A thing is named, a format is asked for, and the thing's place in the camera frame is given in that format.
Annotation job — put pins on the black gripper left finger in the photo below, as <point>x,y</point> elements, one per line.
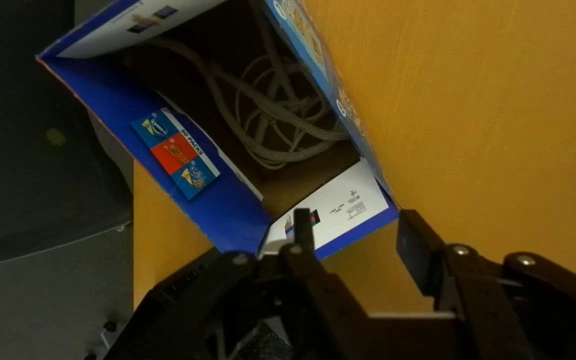
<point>241,307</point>

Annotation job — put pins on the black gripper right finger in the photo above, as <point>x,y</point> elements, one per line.
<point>518,308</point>

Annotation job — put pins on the blue snack pack box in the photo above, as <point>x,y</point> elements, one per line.
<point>237,110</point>

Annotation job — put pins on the dark grey office chair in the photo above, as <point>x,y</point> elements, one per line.
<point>65,207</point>

